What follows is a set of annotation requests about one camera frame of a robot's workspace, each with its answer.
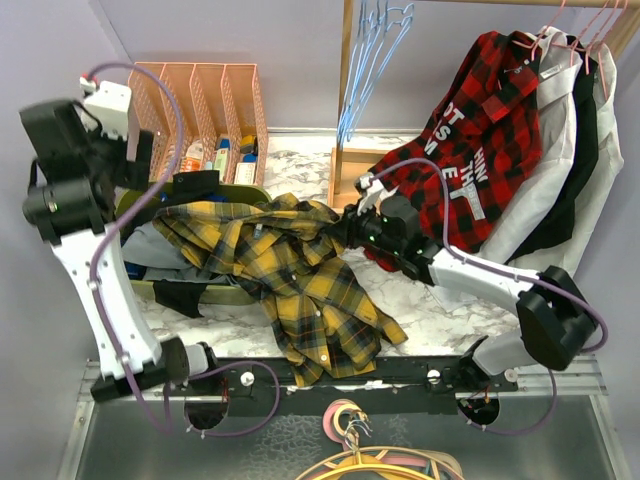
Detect pink wire hangers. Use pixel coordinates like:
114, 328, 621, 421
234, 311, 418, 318
509, 0, 631, 101

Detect small boxes in organizer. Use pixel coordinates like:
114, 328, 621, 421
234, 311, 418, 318
178, 135, 259, 185

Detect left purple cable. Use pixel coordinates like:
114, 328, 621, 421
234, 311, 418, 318
84, 61, 283, 439

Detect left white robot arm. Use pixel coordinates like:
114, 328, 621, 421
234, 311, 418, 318
19, 99, 221, 403

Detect black shirt in bin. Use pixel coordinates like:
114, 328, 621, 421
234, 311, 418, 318
153, 170, 219, 318

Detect wooden clothes rack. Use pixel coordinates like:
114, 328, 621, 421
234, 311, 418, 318
328, 1, 639, 210

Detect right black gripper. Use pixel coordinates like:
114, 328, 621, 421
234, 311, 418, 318
325, 198, 402, 257

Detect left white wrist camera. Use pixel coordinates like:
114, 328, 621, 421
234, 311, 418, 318
79, 77, 132, 141

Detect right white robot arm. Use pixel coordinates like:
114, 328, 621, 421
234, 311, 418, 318
327, 197, 597, 391

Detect blue wire hangers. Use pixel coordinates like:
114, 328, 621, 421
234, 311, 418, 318
336, 1, 415, 149

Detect green plastic laundry bin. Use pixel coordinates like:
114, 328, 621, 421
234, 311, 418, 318
116, 184, 271, 306

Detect black hanging shirt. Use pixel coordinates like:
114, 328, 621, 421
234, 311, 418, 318
506, 47, 599, 263

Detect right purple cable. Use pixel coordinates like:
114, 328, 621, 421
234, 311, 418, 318
369, 157, 610, 434

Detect yellow plaid shirt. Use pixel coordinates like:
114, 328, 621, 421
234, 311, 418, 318
152, 194, 408, 386

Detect black mounting rail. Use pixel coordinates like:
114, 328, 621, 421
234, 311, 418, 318
172, 356, 517, 417

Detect purple cable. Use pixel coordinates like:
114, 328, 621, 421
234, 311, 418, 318
84, 61, 283, 439
369, 157, 610, 434

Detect pile of coloured hangers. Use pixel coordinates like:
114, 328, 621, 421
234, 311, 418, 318
298, 399, 464, 480

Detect red black plaid shirt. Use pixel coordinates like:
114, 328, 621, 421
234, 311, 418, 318
370, 31, 541, 254

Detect white hanging shirt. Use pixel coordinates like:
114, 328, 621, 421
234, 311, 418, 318
503, 46, 624, 274

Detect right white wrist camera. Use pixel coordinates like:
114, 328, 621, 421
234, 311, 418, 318
354, 172, 386, 216

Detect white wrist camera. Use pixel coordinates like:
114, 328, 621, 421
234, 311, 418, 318
354, 172, 386, 216
79, 77, 132, 141

